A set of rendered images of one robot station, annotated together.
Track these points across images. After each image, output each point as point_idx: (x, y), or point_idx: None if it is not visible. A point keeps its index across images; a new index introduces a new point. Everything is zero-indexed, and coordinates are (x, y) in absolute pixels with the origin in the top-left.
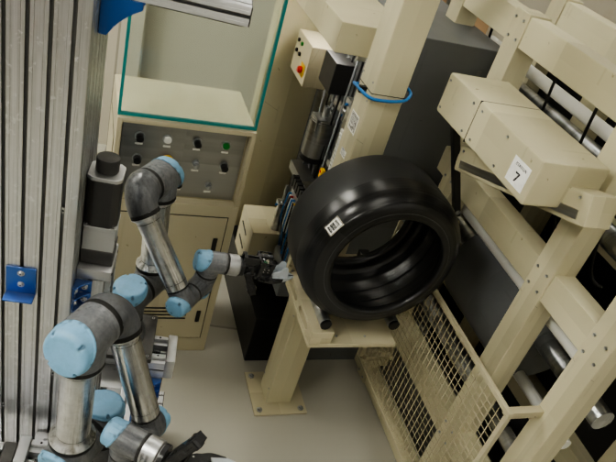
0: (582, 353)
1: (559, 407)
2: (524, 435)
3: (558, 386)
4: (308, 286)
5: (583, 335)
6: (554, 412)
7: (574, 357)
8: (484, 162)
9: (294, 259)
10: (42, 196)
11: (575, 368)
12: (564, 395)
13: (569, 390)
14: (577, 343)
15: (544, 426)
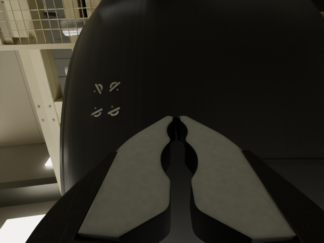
0: (49, 104)
1: (27, 61)
2: (22, 7)
3: (40, 72)
4: (71, 147)
5: (59, 112)
6: (26, 53)
7: (50, 98)
8: None
9: (180, 210)
10: None
11: (44, 93)
12: (33, 71)
13: (33, 78)
14: (58, 105)
15: (21, 35)
